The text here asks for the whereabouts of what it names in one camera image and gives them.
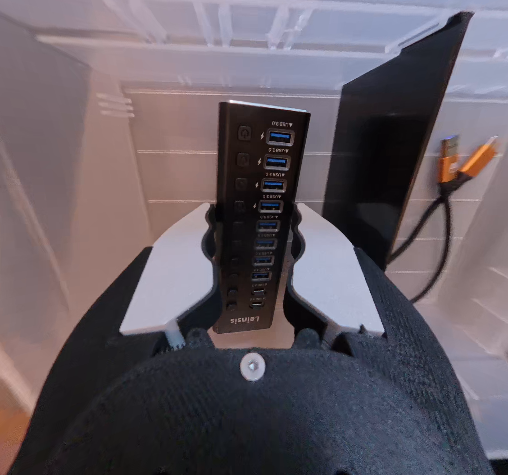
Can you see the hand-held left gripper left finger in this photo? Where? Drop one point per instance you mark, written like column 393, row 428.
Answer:
column 170, row 276

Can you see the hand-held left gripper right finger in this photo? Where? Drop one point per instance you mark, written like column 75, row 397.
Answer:
column 333, row 276

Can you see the large black USB hub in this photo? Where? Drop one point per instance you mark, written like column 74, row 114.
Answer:
column 246, row 165

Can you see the clear plastic bin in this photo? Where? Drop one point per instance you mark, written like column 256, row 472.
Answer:
column 79, row 165

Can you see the black divider of clear bin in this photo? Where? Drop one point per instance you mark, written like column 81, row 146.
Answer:
column 389, row 145

